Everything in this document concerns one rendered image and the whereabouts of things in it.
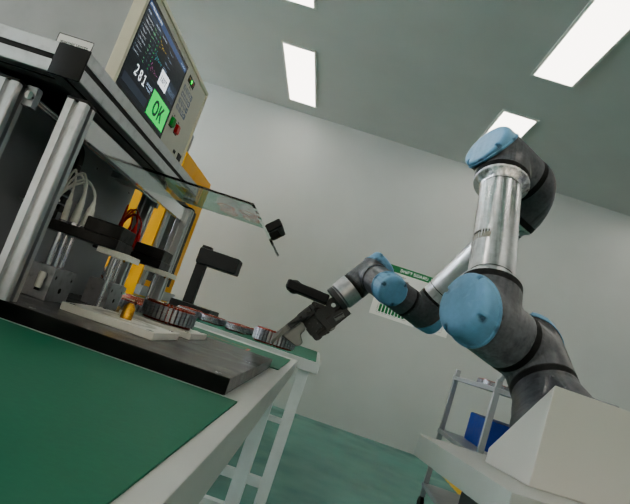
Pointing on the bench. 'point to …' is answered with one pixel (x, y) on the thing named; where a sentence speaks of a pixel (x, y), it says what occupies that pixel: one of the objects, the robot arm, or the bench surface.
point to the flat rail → (95, 138)
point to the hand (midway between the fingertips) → (272, 339)
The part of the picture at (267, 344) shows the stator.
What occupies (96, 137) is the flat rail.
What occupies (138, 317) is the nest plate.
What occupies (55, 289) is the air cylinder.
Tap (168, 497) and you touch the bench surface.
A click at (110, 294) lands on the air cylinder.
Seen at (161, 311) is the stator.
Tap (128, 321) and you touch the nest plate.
